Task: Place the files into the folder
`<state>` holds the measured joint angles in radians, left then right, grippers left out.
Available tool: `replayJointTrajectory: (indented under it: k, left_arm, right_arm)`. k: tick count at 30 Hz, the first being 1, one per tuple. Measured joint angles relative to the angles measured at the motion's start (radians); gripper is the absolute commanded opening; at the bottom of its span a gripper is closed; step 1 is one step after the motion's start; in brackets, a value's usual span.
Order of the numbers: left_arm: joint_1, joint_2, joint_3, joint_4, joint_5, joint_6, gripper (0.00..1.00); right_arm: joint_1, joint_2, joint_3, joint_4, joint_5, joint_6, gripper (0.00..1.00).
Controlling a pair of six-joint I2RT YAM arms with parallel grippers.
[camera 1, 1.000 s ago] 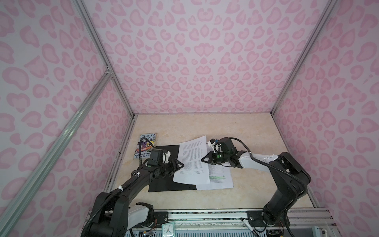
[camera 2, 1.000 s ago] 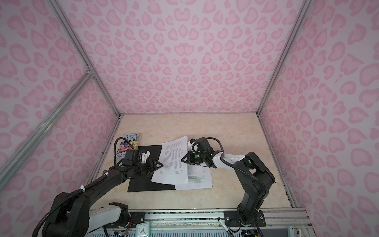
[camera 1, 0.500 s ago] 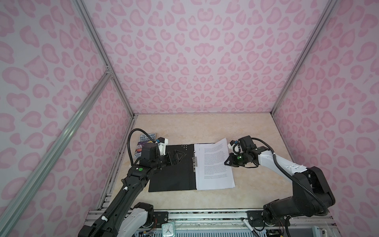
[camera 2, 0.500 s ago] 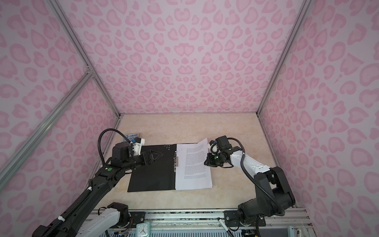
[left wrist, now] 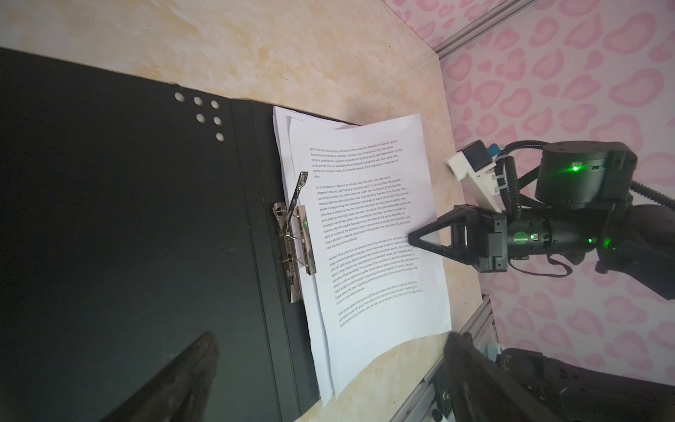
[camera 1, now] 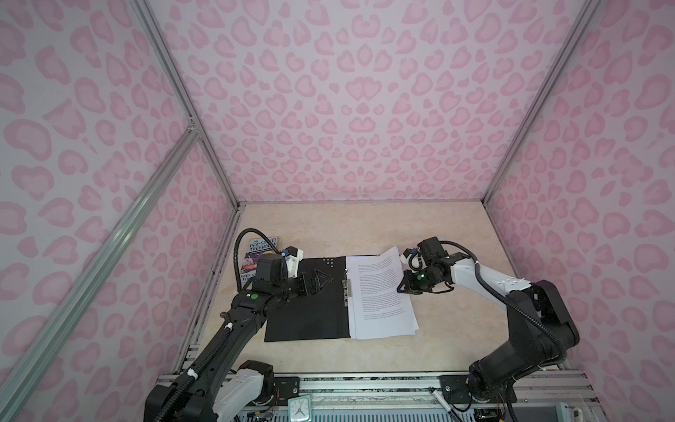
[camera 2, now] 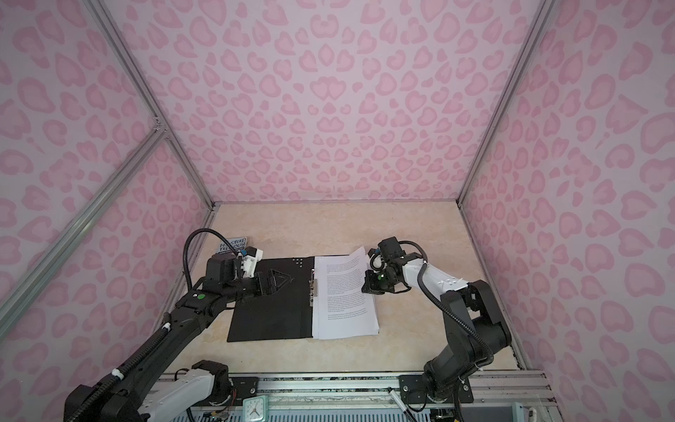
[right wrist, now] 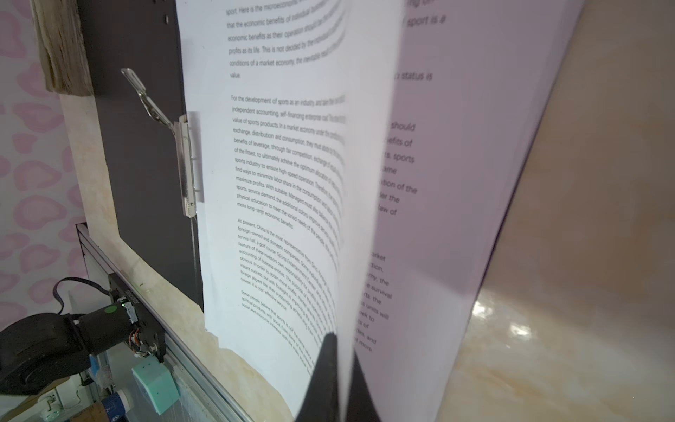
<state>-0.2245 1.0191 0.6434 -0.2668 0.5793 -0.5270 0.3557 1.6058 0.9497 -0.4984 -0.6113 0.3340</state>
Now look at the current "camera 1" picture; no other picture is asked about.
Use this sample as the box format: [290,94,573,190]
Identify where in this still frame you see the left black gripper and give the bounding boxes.
[272,268,330,303]

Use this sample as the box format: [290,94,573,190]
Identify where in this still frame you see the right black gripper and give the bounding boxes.
[393,264,444,295]

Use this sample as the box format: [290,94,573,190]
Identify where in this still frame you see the black file folder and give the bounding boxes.
[265,256,351,343]

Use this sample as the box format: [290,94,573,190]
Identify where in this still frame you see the white printed sheet back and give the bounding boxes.
[346,246,418,340]

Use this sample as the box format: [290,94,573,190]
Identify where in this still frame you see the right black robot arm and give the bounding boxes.
[397,237,580,402]

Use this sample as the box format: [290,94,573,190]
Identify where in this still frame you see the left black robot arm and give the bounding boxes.
[142,246,334,421]

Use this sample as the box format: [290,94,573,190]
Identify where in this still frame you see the colourful paperback book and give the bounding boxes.
[240,237,274,284]

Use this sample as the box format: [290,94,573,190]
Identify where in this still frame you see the small white desk clock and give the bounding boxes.
[288,396,313,422]

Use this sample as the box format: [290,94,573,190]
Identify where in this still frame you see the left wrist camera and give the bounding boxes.
[255,246,304,285]

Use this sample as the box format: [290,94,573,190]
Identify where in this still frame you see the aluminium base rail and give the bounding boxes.
[141,370,608,422]

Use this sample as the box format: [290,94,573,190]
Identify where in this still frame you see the aluminium diagonal frame bar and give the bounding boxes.
[1,128,200,421]

